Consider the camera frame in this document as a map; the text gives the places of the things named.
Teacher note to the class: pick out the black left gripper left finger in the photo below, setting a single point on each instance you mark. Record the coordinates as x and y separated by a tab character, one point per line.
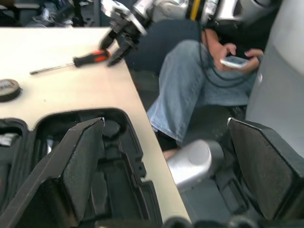
73	161

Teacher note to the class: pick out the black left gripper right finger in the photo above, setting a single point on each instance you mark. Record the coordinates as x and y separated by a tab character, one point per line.
266	166

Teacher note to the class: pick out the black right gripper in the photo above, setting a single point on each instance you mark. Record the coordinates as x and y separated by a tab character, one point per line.
122	25

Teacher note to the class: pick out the orange black Phillips screwdriver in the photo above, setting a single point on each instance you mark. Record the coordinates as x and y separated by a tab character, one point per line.
91	57

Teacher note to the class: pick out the electrical tape roll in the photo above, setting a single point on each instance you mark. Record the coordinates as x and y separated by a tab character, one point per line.
8	89

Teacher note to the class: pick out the black plastic tool case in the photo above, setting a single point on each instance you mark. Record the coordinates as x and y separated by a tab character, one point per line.
123	171

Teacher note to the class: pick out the person's left hand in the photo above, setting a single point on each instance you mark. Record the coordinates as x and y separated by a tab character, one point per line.
254	54

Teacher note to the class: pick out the person's right hand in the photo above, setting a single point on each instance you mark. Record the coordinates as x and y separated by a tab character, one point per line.
225	51

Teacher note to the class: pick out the silver rounded robot body part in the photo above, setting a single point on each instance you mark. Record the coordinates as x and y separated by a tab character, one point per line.
190	166

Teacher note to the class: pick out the seated person in jeans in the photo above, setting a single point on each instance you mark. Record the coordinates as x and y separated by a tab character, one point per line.
185	83

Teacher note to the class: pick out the grey robot torso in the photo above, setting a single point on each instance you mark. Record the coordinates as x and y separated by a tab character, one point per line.
285	71

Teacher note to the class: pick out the white smartphone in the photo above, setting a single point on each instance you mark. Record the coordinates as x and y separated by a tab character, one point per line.
234	62

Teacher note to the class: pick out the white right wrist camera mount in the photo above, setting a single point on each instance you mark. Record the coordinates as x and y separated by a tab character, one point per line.
136	22

